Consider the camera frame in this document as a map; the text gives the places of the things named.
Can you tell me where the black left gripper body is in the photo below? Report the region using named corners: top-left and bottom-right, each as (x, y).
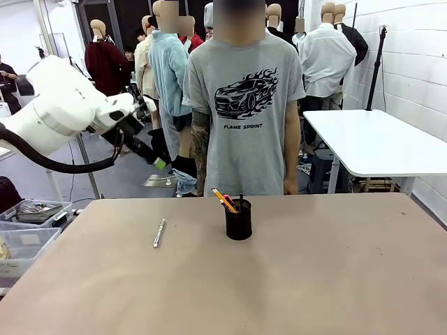
top-left (101, 117), bottom-right (156, 163)

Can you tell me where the yellow pencil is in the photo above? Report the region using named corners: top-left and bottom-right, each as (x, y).
top-left (210, 187), bottom-right (230, 205)
top-left (219, 199), bottom-right (239, 214)

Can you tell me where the tattooed right forearm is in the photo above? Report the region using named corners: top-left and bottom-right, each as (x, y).
top-left (189, 110), bottom-right (213, 198)

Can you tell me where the bare left forearm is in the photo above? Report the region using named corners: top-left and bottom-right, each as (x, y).
top-left (283, 100), bottom-right (302, 182)

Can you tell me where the black mesh pen holder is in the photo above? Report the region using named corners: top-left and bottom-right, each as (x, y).
top-left (225, 198), bottom-right (253, 241)

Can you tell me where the white table with grey legs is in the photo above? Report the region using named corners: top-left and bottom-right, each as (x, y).
top-left (0, 133), bottom-right (103, 200)

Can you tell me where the mannequin in light blue fleece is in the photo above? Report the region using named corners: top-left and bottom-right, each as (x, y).
top-left (147, 0), bottom-right (199, 197)

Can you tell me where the mannequin in cream jacket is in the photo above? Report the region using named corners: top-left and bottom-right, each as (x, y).
top-left (133, 15), bottom-right (161, 131)

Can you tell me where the mannequin in maroon sweater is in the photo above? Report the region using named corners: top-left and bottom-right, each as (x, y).
top-left (84, 18), bottom-right (133, 98)

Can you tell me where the person in grey T-shirt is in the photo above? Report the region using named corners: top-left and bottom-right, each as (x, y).
top-left (181, 0), bottom-right (307, 198)

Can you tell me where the mannequin in red jacket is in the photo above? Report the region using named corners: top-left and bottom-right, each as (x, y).
top-left (179, 15), bottom-right (205, 54)

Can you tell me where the clear plastic bin with clutter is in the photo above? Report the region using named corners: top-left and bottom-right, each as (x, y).
top-left (0, 199), bottom-right (74, 232)

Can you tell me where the person in black clothes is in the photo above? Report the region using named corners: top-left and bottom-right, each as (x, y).
top-left (0, 53), bottom-right (22, 115)

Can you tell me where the mannequin in plaid shirt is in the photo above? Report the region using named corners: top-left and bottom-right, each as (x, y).
top-left (203, 2), bottom-right (215, 42)

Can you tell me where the clear plastic storage bin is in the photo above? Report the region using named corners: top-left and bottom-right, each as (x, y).
top-left (0, 227), bottom-right (62, 279)

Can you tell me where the bare beige mannequin head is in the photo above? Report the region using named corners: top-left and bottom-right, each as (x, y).
top-left (266, 3), bottom-right (283, 35)

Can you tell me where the mannequin in white shirt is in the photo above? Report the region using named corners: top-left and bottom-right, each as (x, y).
top-left (299, 2), bottom-right (358, 110)

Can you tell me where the large white table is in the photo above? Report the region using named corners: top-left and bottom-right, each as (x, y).
top-left (302, 109), bottom-right (447, 197)

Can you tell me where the wooden pallet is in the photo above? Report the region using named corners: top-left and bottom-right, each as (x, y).
top-left (355, 177), bottom-right (409, 194)

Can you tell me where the mannequin in black jacket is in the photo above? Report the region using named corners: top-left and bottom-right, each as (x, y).
top-left (332, 3), bottom-right (369, 68)

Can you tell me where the black tripod stand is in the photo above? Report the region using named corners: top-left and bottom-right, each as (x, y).
top-left (365, 25), bottom-right (390, 112)

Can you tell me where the metal floor base plate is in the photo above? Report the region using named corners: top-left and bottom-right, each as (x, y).
top-left (142, 174), bottom-right (179, 189)

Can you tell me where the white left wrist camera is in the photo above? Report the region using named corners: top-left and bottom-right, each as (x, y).
top-left (140, 94), bottom-right (159, 114)

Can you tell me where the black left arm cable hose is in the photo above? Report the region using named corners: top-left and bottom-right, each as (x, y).
top-left (0, 123), bottom-right (124, 175)

